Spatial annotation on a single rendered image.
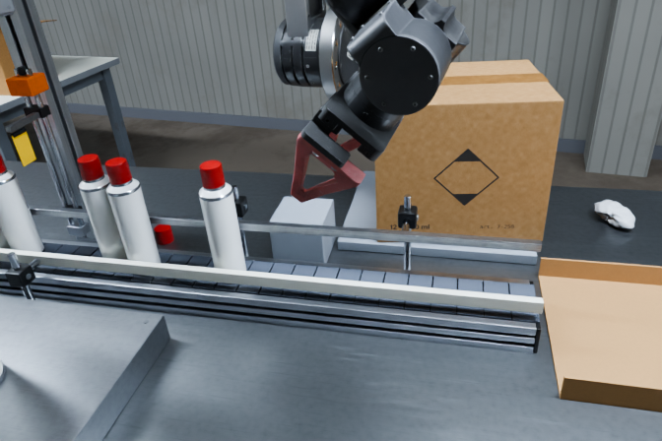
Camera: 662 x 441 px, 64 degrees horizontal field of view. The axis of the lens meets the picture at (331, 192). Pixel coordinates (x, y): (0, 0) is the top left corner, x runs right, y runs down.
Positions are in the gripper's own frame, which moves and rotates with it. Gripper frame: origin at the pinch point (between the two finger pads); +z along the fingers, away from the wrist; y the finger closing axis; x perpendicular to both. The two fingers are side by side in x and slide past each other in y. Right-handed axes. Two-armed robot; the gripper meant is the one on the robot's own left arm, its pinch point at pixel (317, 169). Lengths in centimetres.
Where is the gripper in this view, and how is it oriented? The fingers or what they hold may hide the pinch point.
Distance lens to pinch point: 54.9
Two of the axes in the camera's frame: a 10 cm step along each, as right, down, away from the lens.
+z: -5.4, 6.0, 5.8
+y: -3.2, 4.9, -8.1
